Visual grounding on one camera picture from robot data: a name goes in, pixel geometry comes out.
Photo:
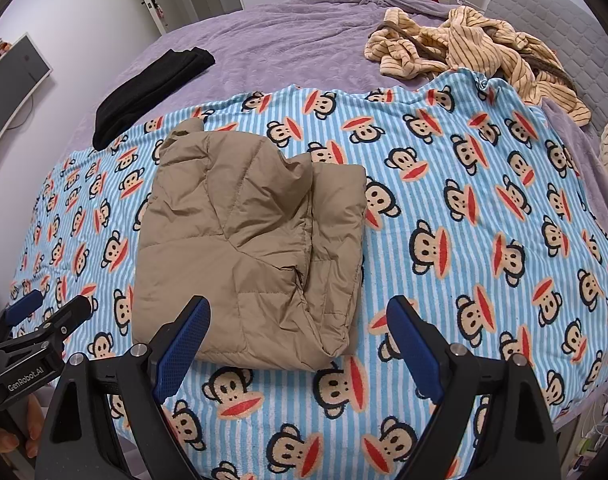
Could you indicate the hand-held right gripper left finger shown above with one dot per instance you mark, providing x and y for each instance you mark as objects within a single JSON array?
[{"x": 181, "y": 350}]

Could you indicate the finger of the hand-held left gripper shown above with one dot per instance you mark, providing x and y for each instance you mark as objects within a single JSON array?
[
  {"x": 26, "y": 305},
  {"x": 66, "y": 320}
]

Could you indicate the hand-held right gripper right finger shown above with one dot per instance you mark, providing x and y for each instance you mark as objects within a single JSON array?
[{"x": 414, "y": 350}]

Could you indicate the khaki puffer jacket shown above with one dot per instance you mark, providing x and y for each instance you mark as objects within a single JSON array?
[{"x": 233, "y": 240}]

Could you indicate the person's left hand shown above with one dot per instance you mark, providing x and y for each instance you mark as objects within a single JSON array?
[{"x": 13, "y": 435}]

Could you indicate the blue striped monkey blanket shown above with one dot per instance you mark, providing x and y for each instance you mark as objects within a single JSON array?
[{"x": 459, "y": 210}]

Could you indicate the white curved monitor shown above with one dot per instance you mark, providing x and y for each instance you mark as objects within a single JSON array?
[{"x": 8, "y": 90}]

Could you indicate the black folded garment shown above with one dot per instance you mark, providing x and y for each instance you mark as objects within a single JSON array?
[{"x": 143, "y": 90}]

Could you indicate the beige striped fleece garment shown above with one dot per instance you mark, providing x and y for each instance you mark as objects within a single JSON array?
[{"x": 484, "y": 45}]

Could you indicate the purple bedspread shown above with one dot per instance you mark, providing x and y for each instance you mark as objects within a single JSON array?
[{"x": 294, "y": 45}]

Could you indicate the grey quilted headboard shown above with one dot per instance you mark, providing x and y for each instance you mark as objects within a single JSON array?
[{"x": 559, "y": 25}]

